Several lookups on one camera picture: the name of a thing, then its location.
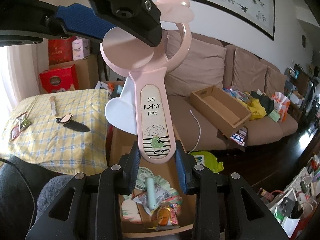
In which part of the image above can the mint green handheld fan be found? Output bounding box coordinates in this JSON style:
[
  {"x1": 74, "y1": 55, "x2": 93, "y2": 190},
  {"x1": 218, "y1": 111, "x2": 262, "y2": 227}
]
[{"x1": 135, "y1": 167, "x2": 155, "y2": 210}]

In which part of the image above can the silver snack packet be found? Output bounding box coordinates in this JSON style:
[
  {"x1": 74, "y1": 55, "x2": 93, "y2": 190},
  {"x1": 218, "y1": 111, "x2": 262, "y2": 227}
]
[{"x1": 133, "y1": 184, "x2": 172, "y2": 209}]

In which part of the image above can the painted paper hand fan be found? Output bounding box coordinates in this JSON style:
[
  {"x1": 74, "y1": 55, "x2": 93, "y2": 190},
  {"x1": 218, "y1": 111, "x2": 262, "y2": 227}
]
[{"x1": 121, "y1": 173, "x2": 183, "y2": 224}]

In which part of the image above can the pink handheld fan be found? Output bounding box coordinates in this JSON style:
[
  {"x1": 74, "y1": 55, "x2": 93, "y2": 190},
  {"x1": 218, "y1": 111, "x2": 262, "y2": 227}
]
[{"x1": 100, "y1": 0, "x2": 194, "y2": 164}]

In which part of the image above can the orange yellow chip bag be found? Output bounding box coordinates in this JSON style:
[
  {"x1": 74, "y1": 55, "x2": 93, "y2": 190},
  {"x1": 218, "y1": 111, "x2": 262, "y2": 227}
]
[{"x1": 150, "y1": 204, "x2": 181, "y2": 231}]

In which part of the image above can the white heart-shaped pad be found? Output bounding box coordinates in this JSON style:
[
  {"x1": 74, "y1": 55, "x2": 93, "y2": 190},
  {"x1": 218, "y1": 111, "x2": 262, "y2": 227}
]
[{"x1": 105, "y1": 77, "x2": 137, "y2": 135}]

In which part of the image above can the patterned folding fan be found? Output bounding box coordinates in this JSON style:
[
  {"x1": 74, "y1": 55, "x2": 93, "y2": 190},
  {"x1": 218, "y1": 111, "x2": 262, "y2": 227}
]
[{"x1": 50, "y1": 96, "x2": 57, "y2": 116}]

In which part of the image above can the green pea snack packet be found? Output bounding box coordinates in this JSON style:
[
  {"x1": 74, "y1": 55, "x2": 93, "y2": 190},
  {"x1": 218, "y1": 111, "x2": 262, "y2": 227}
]
[{"x1": 16, "y1": 111, "x2": 32, "y2": 132}]

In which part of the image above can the red snack packet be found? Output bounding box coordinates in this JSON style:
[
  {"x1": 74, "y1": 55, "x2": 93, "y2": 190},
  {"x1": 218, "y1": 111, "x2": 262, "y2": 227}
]
[{"x1": 10, "y1": 125, "x2": 20, "y2": 140}]

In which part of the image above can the brown wooden folding fan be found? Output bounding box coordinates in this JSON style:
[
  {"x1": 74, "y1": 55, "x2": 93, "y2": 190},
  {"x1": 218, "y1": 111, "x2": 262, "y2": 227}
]
[{"x1": 136, "y1": 203, "x2": 153, "y2": 229}]

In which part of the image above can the green cartoon lunchbox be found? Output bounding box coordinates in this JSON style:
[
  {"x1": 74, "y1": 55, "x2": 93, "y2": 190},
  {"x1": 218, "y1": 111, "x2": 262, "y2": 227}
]
[{"x1": 191, "y1": 151, "x2": 224, "y2": 173}]

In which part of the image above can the large cardboard box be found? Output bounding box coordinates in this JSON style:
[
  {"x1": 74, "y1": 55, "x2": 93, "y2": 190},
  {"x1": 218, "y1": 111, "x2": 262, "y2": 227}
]
[{"x1": 108, "y1": 125, "x2": 198, "y2": 239}]

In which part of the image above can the pink tissue box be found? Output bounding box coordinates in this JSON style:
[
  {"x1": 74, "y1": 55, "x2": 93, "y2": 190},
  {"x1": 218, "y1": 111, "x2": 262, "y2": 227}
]
[{"x1": 72, "y1": 38, "x2": 90, "y2": 61}]

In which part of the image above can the red tea gift bag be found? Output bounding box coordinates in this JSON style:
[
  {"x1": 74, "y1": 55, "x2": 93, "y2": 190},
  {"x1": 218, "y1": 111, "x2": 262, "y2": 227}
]
[{"x1": 48, "y1": 36, "x2": 76, "y2": 66}]

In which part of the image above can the cardboard tray on sofa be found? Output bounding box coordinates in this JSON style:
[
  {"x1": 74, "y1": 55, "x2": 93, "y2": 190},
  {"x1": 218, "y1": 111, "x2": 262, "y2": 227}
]
[{"x1": 190, "y1": 86, "x2": 251, "y2": 138}]

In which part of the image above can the red chocolate gift box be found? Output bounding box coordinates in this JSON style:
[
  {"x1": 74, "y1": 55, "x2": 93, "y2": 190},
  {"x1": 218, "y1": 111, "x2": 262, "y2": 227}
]
[{"x1": 39, "y1": 64, "x2": 79, "y2": 93}]

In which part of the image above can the wooden foot-shaped tag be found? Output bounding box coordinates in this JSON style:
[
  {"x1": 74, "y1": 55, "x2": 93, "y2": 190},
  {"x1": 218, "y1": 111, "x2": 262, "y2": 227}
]
[{"x1": 60, "y1": 113, "x2": 73, "y2": 124}]

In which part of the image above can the brown sofa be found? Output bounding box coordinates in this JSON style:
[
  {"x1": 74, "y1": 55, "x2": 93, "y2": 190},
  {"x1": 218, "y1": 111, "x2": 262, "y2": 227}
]
[{"x1": 168, "y1": 44, "x2": 298, "y2": 151}]

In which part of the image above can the yellow plaid tablecloth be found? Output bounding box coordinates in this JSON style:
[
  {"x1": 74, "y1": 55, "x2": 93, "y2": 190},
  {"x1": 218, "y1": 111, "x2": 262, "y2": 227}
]
[{"x1": 1, "y1": 89, "x2": 108, "y2": 175}]

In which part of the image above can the beige sofa pillow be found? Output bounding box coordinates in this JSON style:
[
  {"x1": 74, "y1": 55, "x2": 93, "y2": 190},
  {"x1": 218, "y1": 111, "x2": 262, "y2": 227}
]
[
  {"x1": 232, "y1": 48, "x2": 267, "y2": 92},
  {"x1": 164, "y1": 33, "x2": 227, "y2": 97}
]

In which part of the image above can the white charging cable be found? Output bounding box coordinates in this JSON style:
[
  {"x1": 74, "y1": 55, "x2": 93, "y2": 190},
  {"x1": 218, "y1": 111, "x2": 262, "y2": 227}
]
[{"x1": 187, "y1": 109, "x2": 202, "y2": 155}]

